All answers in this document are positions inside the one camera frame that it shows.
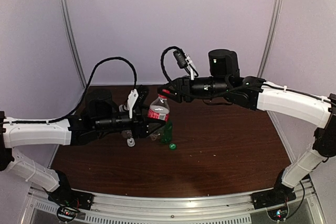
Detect green plastic bottle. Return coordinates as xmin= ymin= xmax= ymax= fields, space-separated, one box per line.
xmin=160 ymin=120 xmax=173 ymax=144

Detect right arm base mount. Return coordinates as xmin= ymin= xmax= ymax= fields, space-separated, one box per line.
xmin=251 ymin=169 xmax=296 ymax=222

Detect clear bottle red cap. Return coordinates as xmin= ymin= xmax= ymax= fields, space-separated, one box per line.
xmin=148 ymin=94 xmax=170 ymax=141

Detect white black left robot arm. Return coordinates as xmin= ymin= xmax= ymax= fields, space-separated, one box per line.
xmin=1 ymin=87 xmax=169 ymax=205

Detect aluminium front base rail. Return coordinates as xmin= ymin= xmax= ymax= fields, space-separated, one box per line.
xmin=18 ymin=178 xmax=327 ymax=223

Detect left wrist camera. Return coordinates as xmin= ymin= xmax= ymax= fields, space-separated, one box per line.
xmin=127 ymin=85 xmax=149 ymax=119

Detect clear plastic bottle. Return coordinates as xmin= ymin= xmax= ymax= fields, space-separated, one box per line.
xmin=119 ymin=104 xmax=133 ymax=139

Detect left aluminium frame post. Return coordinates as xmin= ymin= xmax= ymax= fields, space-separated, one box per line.
xmin=59 ymin=0 xmax=87 ymax=89

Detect green bottle cap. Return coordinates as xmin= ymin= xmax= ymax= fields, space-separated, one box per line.
xmin=169 ymin=143 xmax=177 ymax=150

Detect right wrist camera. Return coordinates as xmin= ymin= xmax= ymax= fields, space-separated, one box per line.
xmin=173 ymin=50 xmax=199 ymax=80

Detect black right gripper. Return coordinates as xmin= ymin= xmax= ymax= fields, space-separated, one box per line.
xmin=156 ymin=75 xmax=230 ymax=103

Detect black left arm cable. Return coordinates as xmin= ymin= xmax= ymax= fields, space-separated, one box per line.
xmin=5 ymin=56 xmax=138 ymax=125

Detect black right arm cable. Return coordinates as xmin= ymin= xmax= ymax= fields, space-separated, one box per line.
xmin=160 ymin=46 xmax=263 ymax=99

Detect aluminium corner post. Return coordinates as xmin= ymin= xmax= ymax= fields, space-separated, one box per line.
xmin=257 ymin=0 xmax=283 ymax=78

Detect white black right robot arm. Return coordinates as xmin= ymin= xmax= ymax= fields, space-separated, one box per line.
xmin=157 ymin=46 xmax=335 ymax=204

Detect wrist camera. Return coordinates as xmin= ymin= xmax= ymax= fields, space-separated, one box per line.
xmin=127 ymin=85 xmax=149 ymax=119
xmin=173 ymin=50 xmax=199 ymax=80

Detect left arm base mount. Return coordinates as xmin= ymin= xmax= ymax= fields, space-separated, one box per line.
xmin=45 ymin=170 xmax=93 ymax=223

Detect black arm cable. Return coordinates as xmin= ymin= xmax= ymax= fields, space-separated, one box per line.
xmin=5 ymin=56 xmax=138 ymax=125
xmin=160 ymin=46 xmax=263 ymax=99

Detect white flip bottle cap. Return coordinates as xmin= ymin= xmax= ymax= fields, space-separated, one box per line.
xmin=127 ymin=137 xmax=135 ymax=147

